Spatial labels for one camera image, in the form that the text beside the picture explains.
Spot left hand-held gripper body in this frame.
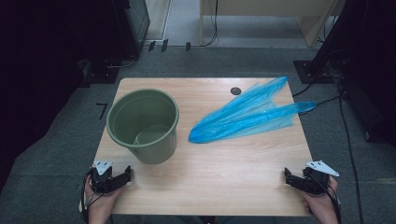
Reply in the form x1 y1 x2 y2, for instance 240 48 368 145
90 160 127 194

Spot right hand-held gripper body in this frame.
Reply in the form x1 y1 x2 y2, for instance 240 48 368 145
298 160 340 196

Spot green plastic bin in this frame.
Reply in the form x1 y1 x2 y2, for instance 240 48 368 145
106 88 180 165

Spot blue plastic bag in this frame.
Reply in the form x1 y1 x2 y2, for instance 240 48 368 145
188 76 318 145

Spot person's left hand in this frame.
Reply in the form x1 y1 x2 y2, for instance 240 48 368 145
83 175 126 217

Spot person's right hand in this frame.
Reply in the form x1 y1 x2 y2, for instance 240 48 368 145
302 175 340 217

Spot dark glass-front cabinet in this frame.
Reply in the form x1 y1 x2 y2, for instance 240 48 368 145
111 0 151 60

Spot light wooden desk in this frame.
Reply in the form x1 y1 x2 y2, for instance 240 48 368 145
199 0 347 49

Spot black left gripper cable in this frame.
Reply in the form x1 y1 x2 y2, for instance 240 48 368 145
79 169 95 224

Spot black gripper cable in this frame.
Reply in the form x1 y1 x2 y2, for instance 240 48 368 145
79 169 95 224
311 175 343 224

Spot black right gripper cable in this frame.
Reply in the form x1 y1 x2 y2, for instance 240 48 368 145
311 175 343 224

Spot long black floor cable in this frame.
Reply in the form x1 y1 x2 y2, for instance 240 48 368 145
337 78 365 224

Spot short black floor cable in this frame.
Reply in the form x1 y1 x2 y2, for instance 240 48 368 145
298 94 343 117

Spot black stand base plate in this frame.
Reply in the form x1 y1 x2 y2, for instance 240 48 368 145
77 57 121 89
293 59 336 84

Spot black hanging cables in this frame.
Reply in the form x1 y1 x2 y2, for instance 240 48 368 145
204 0 220 48

